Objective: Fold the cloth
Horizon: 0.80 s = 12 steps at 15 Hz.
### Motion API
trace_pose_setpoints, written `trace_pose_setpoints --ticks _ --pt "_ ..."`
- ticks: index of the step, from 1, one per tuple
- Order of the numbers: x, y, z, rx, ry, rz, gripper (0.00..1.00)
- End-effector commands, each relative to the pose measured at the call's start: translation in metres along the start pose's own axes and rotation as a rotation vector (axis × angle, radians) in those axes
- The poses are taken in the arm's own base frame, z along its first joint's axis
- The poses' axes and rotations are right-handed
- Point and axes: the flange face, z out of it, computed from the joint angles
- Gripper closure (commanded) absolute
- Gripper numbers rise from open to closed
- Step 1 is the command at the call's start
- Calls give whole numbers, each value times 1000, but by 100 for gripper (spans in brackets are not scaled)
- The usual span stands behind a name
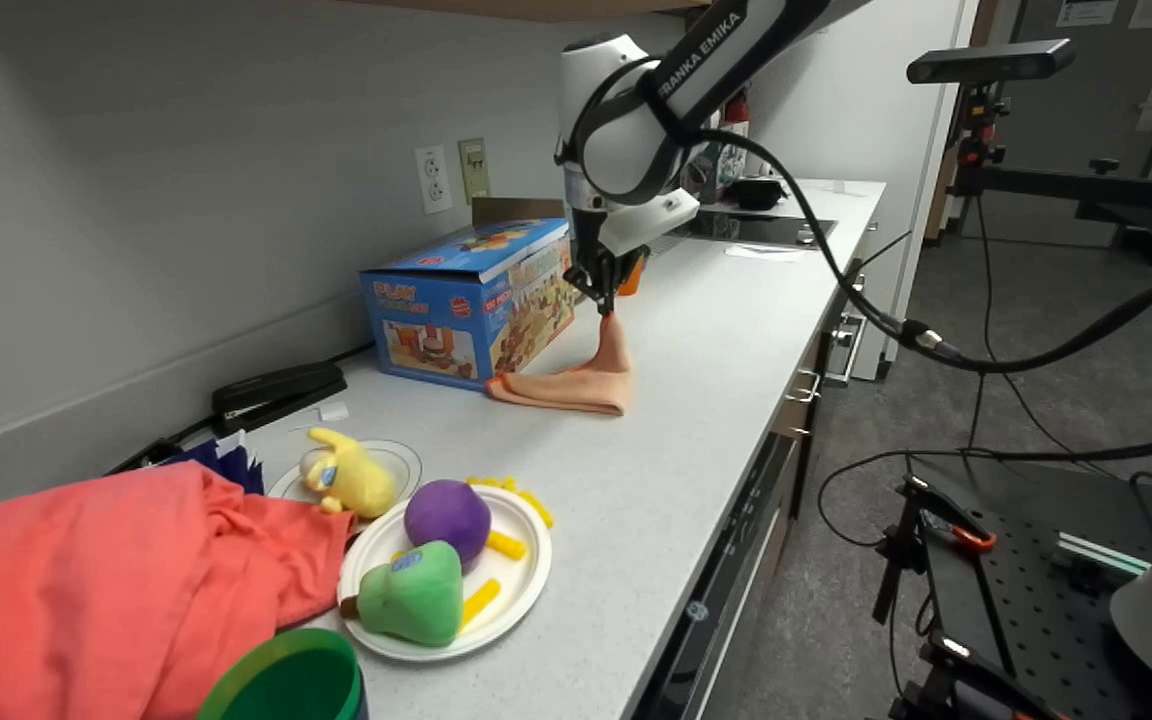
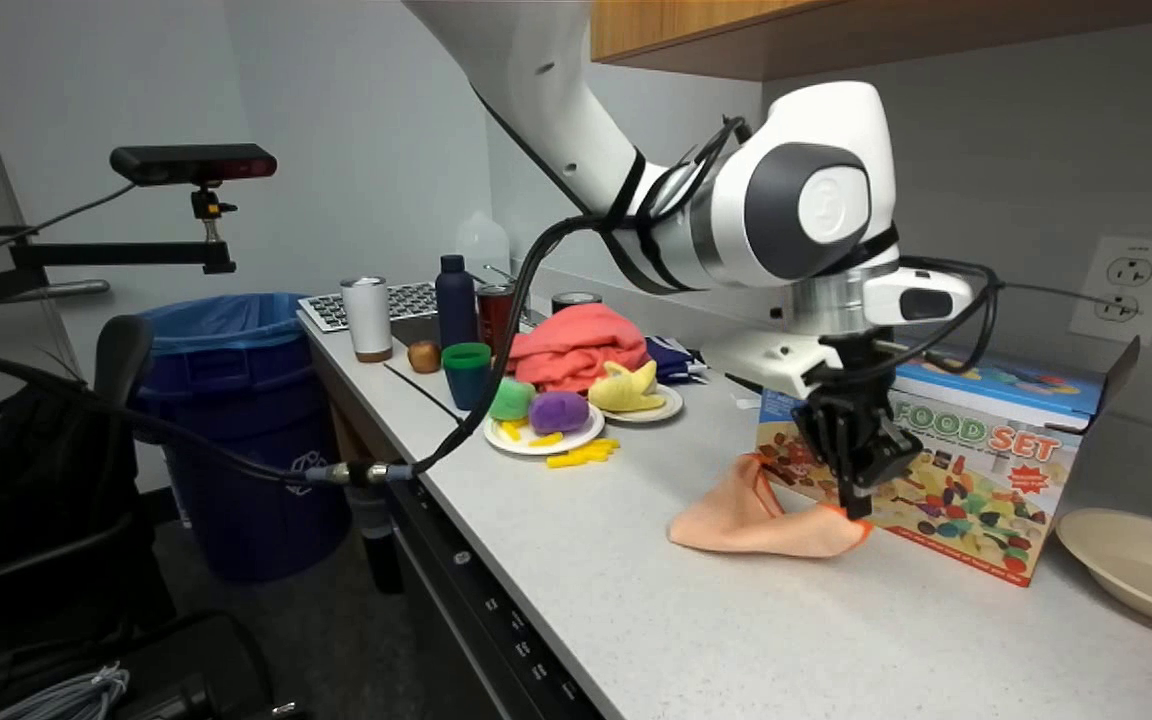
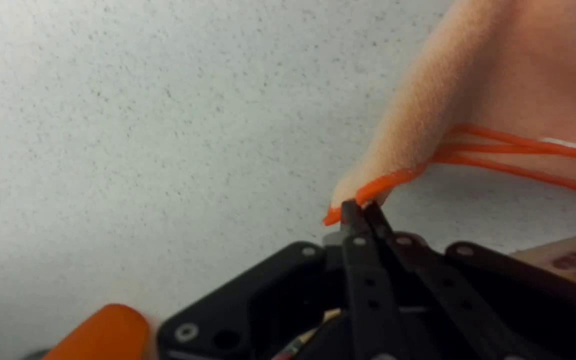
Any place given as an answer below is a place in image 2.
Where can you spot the yellow plush toy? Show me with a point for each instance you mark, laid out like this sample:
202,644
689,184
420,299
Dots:
622,389

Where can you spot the green plush pear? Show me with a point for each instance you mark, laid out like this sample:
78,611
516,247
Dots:
508,401

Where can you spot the orange microfibre cloth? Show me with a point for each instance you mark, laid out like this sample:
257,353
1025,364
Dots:
760,533

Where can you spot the dark red cup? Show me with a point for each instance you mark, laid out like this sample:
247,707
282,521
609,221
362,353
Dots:
496,321

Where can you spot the large white plate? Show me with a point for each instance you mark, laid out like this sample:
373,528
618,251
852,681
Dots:
522,446

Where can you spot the beige plate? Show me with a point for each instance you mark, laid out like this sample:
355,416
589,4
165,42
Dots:
1136,562

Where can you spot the yellow toy food piece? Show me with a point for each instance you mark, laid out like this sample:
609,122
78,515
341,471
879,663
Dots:
580,455

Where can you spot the green bowl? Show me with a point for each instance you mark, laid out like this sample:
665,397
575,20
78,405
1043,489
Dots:
465,382

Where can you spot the wooden wall cabinet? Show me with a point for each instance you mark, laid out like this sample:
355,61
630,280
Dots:
681,25

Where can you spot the yellow toy fry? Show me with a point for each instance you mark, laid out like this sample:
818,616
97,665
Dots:
512,434

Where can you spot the dark blue folded object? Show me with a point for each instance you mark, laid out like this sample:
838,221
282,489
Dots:
672,363

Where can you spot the small brown cup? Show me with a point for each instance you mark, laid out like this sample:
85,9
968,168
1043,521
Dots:
424,356

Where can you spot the white wall outlet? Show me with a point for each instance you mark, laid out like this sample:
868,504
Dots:
1129,287

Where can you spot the translucent white bottle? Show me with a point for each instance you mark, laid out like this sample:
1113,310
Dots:
483,247

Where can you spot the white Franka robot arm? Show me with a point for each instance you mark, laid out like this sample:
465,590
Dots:
579,122

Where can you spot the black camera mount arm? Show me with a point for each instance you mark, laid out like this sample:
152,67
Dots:
139,251

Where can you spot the black office chair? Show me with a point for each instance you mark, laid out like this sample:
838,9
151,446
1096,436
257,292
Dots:
30,492

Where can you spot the grey computer keyboard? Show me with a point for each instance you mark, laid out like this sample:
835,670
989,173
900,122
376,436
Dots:
327,310

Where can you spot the play food set box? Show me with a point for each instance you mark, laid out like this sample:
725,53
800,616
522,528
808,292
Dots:
989,492

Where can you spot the small white plate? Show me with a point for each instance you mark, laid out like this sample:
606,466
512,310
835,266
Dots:
665,410

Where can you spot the black equipment with silver parts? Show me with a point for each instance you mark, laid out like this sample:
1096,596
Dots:
469,625

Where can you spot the blue recycling bin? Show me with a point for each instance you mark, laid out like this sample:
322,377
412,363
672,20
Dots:
243,521

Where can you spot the black stereo camera bar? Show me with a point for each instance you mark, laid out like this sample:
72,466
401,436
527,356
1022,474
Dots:
190,162

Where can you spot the dark blue bottle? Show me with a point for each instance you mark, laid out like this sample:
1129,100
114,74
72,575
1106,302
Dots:
459,307

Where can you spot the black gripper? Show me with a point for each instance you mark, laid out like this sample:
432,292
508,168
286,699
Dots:
852,386

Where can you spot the purple plush ball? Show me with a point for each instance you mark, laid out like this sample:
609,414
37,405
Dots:
559,414

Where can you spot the dark metal can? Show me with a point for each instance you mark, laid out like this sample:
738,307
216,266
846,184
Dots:
579,302

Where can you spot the red crumpled cloth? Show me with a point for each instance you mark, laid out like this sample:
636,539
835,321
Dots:
568,347

